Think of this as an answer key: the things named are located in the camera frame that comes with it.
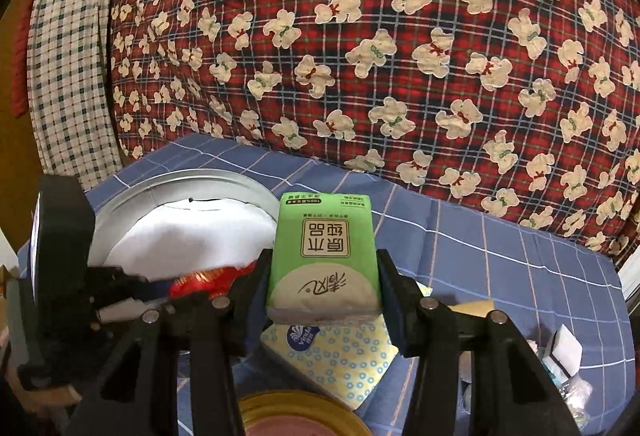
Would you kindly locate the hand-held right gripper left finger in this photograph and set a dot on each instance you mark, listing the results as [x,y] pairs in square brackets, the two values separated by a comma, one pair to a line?
[250,316]

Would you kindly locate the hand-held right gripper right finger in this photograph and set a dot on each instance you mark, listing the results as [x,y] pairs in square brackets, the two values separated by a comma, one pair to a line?
[395,311]

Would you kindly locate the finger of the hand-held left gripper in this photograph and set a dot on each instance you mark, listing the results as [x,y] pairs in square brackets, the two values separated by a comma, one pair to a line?
[115,276]
[115,314]

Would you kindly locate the red shiny packet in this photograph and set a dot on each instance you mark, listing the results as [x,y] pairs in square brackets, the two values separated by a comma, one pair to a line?
[210,281]

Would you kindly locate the green tissue pack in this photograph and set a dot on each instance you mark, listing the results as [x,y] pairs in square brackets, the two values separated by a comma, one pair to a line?
[320,256]

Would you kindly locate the clear plastic bag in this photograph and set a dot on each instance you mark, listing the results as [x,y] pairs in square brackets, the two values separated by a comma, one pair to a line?
[575,396]

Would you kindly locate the yellow dotted tissue box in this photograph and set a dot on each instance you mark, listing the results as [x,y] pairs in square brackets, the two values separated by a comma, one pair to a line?
[330,356]

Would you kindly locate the white cloth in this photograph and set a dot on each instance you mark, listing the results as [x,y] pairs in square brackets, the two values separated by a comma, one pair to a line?
[190,231]

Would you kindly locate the blue plaid bedsheet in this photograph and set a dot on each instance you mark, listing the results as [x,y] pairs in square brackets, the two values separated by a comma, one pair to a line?
[500,256]

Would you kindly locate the white sponge with black stripe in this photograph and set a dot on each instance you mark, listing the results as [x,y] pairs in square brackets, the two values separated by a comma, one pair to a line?
[565,341]

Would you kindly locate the checkered beige cloth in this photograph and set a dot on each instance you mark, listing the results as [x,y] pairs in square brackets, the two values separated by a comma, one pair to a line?
[70,66]

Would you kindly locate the red cloth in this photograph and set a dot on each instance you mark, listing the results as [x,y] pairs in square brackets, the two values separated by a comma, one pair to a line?
[21,56]

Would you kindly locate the red plaid teddy quilt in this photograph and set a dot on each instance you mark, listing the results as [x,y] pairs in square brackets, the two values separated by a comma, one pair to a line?
[350,66]

